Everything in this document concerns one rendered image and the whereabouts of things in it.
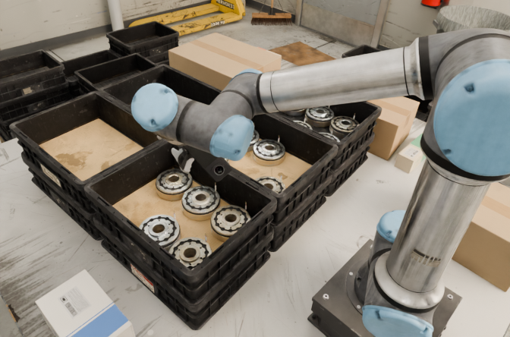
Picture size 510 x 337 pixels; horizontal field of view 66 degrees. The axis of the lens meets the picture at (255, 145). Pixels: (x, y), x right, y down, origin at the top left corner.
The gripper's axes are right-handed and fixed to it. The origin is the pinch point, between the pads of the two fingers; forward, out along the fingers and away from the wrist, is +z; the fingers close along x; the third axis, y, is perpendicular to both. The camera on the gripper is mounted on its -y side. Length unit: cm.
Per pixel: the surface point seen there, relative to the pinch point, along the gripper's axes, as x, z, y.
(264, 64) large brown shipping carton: -38, 63, 32
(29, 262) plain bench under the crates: 57, 10, 14
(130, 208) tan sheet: 26.7, 10.7, 6.4
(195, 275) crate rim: 17.9, -11.0, -20.6
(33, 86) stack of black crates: 56, 97, 125
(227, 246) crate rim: 10.2, -5.4, -20.0
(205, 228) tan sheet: 14.5, 9.7, -11.5
